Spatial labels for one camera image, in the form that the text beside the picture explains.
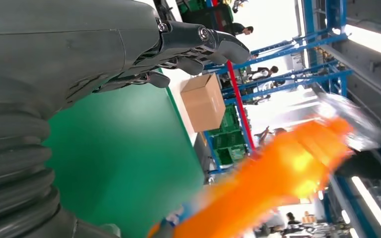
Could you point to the orange detergent bottle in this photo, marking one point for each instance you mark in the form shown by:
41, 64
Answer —
276, 170

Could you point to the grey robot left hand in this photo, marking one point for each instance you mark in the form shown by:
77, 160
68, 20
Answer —
62, 49

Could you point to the blue shelf rack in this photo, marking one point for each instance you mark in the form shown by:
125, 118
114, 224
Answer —
308, 42

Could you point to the white table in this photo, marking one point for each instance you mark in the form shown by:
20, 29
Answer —
177, 82

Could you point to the green table mat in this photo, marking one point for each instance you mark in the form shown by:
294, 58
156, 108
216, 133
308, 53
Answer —
121, 157

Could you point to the green plastic crates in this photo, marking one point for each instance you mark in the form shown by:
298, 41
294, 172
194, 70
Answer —
230, 138

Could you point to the brown cardboard box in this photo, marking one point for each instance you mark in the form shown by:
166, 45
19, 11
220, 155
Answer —
203, 101

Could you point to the person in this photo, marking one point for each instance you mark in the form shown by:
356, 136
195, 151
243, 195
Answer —
241, 29
262, 72
292, 220

